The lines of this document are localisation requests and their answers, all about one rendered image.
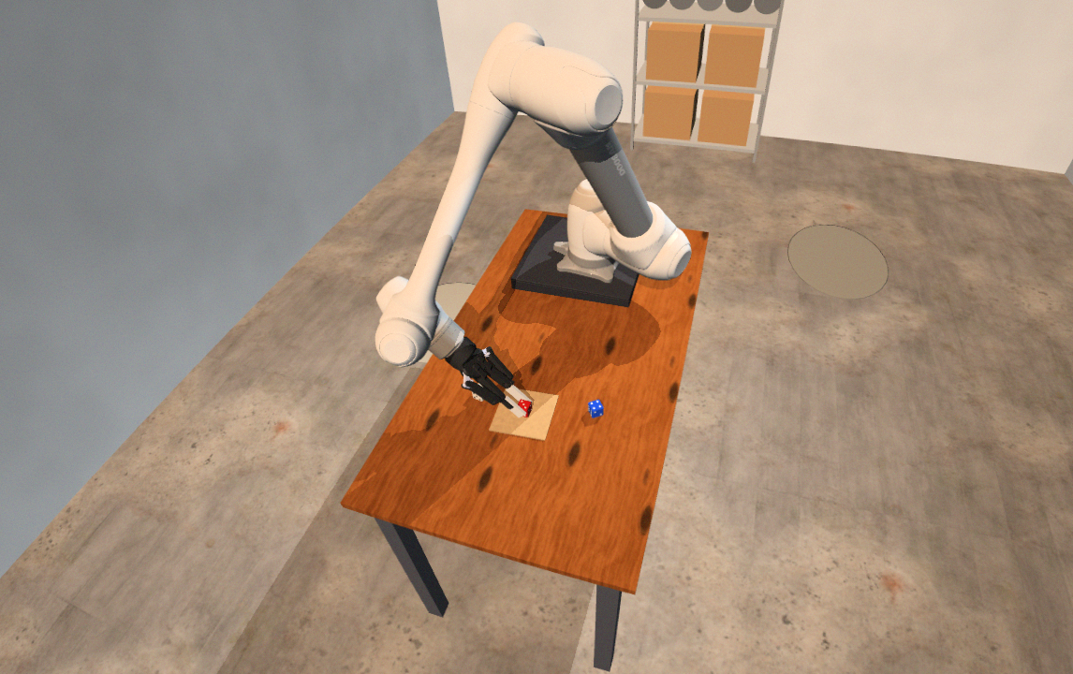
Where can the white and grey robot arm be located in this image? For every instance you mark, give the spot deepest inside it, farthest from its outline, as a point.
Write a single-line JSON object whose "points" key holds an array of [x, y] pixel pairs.
{"points": [[571, 97]]}

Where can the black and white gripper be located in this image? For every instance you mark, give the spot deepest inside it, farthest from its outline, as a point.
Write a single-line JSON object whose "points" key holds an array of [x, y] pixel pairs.
{"points": [[483, 363]]}

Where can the beige square mat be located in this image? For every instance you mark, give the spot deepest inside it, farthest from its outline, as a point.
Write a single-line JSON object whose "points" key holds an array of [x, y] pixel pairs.
{"points": [[536, 426]]}

